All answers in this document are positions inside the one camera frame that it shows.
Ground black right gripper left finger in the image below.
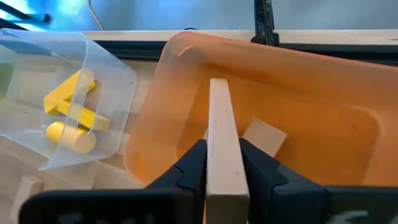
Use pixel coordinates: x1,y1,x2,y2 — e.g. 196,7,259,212
144,139,208,224

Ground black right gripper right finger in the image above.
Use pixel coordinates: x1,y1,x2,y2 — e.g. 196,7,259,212
238,138,326,224

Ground natural wood cube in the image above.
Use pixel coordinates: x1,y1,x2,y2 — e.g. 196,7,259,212
242,117,288,158

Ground long natural wood plank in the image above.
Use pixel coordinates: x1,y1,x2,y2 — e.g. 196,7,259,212
205,78,251,224

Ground long yellow block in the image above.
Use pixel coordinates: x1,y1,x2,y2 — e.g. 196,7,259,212
55,100,111,131
43,68,96,115

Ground yellow cylinder block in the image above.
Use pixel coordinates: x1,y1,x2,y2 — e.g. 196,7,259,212
45,120,98,154

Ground orange translucent plastic bin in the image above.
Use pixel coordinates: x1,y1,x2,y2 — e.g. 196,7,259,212
124,30,398,187

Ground clear plastic bin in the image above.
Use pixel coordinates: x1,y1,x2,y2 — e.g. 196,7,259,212
0,28,138,172

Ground natural wood rectangular block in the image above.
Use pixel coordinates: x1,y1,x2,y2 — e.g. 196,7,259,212
9,174,44,224

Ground yellow cable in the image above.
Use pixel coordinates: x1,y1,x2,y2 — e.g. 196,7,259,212
88,0,105,31

